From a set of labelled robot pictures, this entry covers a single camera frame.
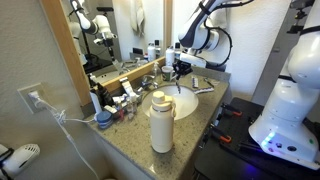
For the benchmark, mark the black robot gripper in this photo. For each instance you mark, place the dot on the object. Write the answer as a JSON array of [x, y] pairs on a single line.
[[181, 68]]

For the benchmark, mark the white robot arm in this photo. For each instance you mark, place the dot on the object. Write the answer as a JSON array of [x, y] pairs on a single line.
[[304, 64]]

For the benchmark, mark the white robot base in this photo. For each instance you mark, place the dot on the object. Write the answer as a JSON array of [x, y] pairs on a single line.
[[279, 129]]

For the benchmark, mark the chrome sink faucet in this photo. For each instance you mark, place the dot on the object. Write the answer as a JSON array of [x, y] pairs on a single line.
[[146, 83]]

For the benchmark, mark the white green coffee mug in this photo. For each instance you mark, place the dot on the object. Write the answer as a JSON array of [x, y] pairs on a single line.
[[167, 73]]

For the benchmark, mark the dark capped toiletry bottle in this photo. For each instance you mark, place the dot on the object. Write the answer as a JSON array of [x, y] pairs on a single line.
[[177, 50]]

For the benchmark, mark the white lotion bottle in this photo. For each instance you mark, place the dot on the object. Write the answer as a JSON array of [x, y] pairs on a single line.
[[169, 56]]

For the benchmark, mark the clear soap dispenser bottle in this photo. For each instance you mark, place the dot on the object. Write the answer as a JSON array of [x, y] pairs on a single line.
[[156, 71]]

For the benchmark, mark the cream insulated water bottle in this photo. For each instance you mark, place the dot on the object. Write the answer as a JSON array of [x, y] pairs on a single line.
[[162, 114]]

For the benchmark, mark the orange black clamp upper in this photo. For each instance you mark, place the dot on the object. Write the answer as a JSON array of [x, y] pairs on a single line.
[[231, 109]]

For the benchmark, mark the orange black clamp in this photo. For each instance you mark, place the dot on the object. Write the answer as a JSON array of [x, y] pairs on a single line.
[[231, 109], [220, 135]]

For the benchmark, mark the white toothpaste tube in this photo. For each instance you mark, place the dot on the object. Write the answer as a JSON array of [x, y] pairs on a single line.
[[126, 85]]

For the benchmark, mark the small clear vial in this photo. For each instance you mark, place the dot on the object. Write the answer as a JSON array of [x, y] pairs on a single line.
[[130, 109]]

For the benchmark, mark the orange black clamp lower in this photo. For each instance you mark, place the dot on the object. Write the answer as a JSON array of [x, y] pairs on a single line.
[[220, 135]]

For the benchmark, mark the black toiletry bottle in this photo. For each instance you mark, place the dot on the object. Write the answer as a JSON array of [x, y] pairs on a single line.
[[104, 95]]

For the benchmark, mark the wooden framed mirror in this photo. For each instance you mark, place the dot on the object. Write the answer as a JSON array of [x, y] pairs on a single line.
[[116, 26]]

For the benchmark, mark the blue round container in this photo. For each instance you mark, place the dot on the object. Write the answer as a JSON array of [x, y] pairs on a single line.
[[104, 119]]

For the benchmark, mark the white slim bottle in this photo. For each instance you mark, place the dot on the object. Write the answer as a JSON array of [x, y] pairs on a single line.
[[95, 102]]

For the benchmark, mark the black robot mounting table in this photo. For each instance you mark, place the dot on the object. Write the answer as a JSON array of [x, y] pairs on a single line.
[[242, 158]]

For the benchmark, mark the wall power outlet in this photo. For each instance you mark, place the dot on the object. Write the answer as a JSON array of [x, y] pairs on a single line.
[[31, 94]]

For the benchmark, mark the white wall hair dryer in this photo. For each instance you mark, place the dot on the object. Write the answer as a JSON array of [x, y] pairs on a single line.
[[12, 162]]

